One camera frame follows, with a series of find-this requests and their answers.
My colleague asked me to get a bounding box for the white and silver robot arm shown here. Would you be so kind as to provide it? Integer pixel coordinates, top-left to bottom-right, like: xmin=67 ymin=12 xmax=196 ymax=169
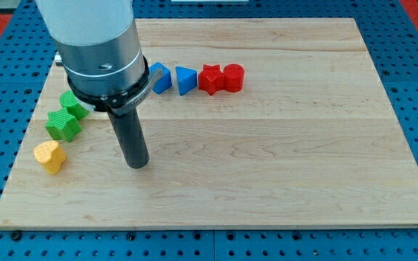
xmin=36 ymin=0 xmax=163 ymax=115

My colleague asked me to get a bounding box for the blue cube block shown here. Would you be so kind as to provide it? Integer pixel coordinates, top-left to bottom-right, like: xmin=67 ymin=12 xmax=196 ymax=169
xmin=149 ymin=62 xmax=172 ymax=94

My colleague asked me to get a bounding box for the light wooden board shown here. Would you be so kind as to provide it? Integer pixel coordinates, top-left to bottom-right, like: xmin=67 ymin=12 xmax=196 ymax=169
xmin=0 ymin=18 xmax=418 ymax=231

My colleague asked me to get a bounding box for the red star block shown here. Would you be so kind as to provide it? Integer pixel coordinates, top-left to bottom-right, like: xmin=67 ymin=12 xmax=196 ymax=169
xmin=198 ymin=65 xmax=224 ymax=96

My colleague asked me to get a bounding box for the blue triangle block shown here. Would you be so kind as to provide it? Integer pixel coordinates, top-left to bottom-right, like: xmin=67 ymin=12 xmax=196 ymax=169
xmin=176 ymin=66 xmax=197 ymax=96

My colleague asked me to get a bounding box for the red cylinder block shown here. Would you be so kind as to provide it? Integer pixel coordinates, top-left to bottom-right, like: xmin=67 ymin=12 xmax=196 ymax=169
xmin=223 ymin=64 xmax=245 ymax=93

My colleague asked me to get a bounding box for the black cylindrical pointer tool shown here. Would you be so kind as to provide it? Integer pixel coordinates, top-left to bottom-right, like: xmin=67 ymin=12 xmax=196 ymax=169
xmin=107 ymin=109 xmax=149 ymax=169

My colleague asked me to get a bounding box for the green cylinder block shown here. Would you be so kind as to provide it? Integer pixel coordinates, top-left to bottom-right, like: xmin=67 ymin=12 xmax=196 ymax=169
xmin=59 ymin=91 xmax=89 ymax=120

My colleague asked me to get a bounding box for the green star block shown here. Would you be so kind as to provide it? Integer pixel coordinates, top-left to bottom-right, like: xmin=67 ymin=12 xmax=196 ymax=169
xmin=45 ymin=108 xmax=82 ymax=142

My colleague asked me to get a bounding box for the yellow heart block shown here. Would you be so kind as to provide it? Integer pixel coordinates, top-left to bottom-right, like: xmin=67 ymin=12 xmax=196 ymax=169
xmin=33 ymin=141 xmax=67 ymax=175

